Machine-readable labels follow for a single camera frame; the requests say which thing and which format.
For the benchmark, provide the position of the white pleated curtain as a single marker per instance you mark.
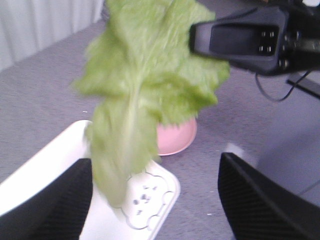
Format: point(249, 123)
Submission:
point(30, 26)

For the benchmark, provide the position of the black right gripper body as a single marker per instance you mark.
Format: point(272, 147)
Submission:
point(300, 41)

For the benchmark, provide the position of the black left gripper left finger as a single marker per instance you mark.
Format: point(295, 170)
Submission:
point(57, 212)

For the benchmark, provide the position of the green lettuce leaf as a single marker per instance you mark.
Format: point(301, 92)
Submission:
point(142, 68)

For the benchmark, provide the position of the pink round plate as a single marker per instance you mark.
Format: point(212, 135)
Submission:
point(173, 139)

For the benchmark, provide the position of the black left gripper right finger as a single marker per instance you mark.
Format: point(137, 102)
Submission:
point(257, 208)

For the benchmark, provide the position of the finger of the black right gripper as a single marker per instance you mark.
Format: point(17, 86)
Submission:
point(250, 39)

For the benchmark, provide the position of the cream bear serving tray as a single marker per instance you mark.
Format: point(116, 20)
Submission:
point(151, 193)

